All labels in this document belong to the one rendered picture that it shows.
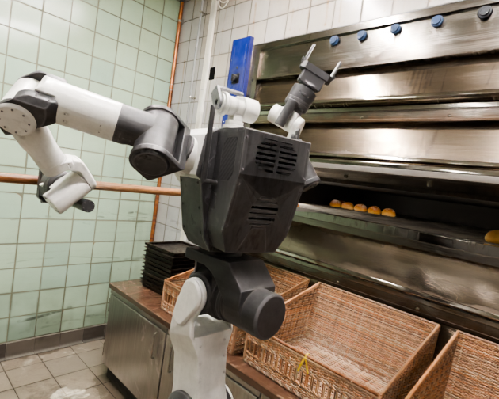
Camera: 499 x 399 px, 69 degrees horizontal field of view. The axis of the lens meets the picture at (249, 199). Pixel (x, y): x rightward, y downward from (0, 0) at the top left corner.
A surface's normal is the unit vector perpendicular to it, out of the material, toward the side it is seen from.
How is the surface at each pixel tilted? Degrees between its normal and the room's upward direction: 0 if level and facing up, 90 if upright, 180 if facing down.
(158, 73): 90
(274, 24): 90
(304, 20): 90
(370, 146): 70
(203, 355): 80
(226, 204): 90
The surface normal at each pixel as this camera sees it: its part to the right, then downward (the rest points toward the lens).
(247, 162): 0.58, 0.13
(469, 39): -0.69, -0.06
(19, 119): 0.06, 0.72
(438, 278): -0.60, -0.40
